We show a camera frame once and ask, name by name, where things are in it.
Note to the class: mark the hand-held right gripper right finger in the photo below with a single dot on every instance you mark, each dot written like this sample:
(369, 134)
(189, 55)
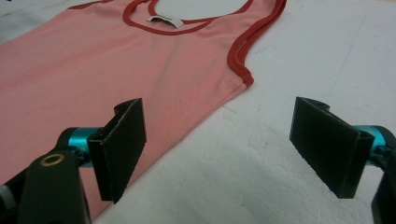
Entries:
(327, 146)

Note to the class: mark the pink tank top red trim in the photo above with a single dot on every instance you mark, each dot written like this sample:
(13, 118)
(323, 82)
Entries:
(93, 62)

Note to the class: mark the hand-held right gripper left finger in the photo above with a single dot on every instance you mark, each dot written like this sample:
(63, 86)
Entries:
(120, 149)

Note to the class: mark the white foam mat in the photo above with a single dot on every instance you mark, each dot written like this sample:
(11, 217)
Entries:
(280, 161)

